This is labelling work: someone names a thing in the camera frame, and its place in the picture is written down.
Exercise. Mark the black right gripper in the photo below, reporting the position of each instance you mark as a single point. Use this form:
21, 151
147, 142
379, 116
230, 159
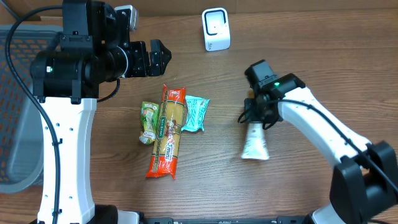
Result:
254, 111

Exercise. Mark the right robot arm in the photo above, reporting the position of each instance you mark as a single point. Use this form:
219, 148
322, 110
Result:
364, 180

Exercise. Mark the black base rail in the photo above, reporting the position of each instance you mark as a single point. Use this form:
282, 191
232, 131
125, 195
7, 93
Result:
278, 220

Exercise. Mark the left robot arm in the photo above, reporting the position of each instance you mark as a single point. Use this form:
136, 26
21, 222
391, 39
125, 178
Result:
95, 47

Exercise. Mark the teal snack packet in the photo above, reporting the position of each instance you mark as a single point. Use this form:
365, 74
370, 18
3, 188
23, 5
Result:
197, 108

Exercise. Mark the white barcode scanner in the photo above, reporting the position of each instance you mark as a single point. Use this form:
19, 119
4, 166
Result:
216, 29

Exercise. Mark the orange spaghetti packet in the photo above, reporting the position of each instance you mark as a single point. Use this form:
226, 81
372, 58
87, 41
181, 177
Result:
164, 156

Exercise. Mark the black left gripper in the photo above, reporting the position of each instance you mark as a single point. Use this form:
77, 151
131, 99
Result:
138, 59

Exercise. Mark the white tube with gold cap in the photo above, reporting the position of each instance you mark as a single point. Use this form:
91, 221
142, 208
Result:
255, 146

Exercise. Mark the green juice pouch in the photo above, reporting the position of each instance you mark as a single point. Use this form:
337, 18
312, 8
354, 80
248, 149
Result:
149, 121

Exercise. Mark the grey plastic basket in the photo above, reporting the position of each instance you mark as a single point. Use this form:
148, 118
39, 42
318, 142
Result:
22, 145

